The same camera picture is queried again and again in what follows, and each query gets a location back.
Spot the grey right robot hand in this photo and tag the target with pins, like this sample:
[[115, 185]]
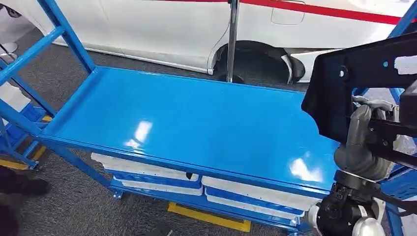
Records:
[[358, 156]]

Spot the black plastic panel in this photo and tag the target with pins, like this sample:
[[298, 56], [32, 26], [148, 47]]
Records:
[[329, 97]]

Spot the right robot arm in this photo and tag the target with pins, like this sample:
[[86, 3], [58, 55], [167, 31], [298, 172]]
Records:
[[345, 208]]

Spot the red barrier belt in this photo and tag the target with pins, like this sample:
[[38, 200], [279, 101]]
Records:
[[325, 10]]

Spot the yellow floor tape square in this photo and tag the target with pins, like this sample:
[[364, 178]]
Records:
[[208, 217]]

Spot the black plastic part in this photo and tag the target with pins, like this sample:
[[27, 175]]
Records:
[[189, 176]]

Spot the steel stanchion pole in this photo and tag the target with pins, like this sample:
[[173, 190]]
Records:
[[233, 39]]

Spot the white car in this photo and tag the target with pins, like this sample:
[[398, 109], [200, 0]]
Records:
[[146, 32]]

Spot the black foot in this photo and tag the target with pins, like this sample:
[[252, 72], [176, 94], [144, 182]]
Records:
[[19, 187]]

